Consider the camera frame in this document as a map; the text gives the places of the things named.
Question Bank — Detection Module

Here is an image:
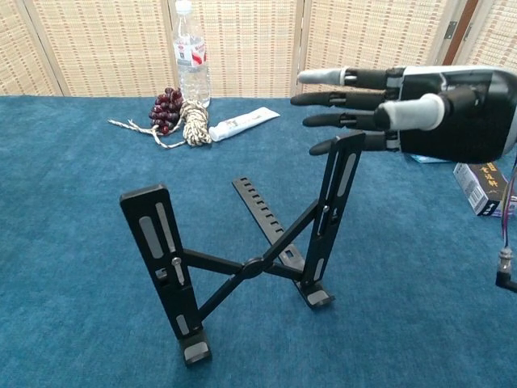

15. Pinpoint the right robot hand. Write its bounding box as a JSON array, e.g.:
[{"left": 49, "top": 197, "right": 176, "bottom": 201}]
[{"left": 289, "top": 64, "right": 517, "bottom": 165}]

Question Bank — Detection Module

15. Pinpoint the black folding laptop stand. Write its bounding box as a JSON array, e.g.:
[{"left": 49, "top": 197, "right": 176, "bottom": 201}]
[{"left": 119, "top": 131, "right": 367, "bottom": 367}]

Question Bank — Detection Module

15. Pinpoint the light blue wet wipes pack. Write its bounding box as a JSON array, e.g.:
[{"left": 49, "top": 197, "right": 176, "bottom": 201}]
[{"left": 406, "top": 154, "right": 452, "bottom": 164}]

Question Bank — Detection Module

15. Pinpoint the small black carton box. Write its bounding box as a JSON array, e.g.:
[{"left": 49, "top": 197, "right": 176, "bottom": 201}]
[{"left": 452, "top": 161, "right": 517, "bottom": 217}]

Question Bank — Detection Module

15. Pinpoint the white toothpaste tube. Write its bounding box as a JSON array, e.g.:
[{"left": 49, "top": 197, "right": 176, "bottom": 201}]
[{"left": 208, "top": 106, "right": 281, "bottom": 143}]

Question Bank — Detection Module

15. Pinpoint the clear bottle red label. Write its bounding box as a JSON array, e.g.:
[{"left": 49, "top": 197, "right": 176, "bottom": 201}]
[{"left": 173, "top": 0, "right": 212, "bottom": 109}]

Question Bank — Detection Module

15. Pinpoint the dark red grape bunch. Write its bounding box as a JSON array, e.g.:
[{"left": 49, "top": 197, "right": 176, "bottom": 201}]
[{"left": 148, "top": 86, "right": 185, "bottom": 136}]

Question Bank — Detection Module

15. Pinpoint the bamboo folding screen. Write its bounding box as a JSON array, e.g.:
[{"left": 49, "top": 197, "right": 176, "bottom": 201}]
[{"left": 0, "top": 0, "right": 517, "bottom": 101}]

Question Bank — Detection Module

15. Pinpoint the blue table cover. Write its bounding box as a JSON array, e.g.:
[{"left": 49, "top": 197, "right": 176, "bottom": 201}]
[{"left": 0, "top": 95, "right": 517, "bottom": 388}]

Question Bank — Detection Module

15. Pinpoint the beige braided rope bundle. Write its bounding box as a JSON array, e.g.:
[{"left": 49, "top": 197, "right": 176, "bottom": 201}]
[{"left": 107, "top": 99, "right": 213, "bottom": 150}]

